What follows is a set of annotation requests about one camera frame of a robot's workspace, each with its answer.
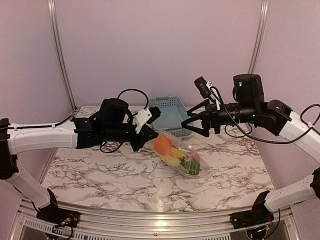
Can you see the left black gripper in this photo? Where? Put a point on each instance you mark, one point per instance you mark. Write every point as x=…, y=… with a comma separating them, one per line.
x=144, y=137

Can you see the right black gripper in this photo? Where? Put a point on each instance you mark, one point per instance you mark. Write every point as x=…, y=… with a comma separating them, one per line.
x=211, y=120

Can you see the orange fake fruit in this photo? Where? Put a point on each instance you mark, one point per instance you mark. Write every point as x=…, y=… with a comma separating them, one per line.
x=162, y=145

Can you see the clear zip top bag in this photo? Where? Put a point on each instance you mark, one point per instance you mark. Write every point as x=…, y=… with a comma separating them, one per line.
x=187, y=150

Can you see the yellow fake bananas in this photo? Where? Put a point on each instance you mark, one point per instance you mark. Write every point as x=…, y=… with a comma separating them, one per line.
x=173, y=158

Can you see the red fake fruit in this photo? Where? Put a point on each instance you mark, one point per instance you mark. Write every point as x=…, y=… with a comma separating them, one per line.
x=196, y=157

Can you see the green fake vegetable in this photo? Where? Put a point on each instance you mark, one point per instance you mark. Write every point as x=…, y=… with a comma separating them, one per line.
x=190, y=167

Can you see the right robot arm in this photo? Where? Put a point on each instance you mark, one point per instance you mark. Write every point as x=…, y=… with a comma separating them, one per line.
x=274, y=116

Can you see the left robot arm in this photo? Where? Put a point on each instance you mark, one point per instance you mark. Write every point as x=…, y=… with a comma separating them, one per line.
x=113, y=122

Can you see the light blue plastic basket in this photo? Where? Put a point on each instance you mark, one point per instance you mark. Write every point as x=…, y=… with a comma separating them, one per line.
x=173, y=112

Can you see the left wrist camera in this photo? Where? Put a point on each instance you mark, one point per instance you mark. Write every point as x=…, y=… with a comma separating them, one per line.
x=145, y=116

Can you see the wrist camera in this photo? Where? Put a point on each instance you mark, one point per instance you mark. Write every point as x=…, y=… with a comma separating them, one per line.
x=206, y=92
x=145, y=116

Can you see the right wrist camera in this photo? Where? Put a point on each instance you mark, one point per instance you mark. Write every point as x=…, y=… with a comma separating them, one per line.
x=206, y=92

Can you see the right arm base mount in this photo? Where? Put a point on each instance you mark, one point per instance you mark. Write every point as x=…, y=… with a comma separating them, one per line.
x=258, y=214

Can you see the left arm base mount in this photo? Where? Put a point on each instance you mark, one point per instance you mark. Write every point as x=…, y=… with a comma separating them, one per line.
x=59, y=216

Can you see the right aluminium corner post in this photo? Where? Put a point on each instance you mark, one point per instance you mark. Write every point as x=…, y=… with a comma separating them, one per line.
x=260, y=34

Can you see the aluminium corner post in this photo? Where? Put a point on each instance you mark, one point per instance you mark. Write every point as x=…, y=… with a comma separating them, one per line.
x=59, y=51
x=260, y=34

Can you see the aluminium front rail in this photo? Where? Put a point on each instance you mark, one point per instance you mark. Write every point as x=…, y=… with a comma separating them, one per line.
x=108, y=224

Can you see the left aluminium corner post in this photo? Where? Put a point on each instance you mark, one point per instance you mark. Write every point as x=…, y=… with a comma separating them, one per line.
x=59, y=51

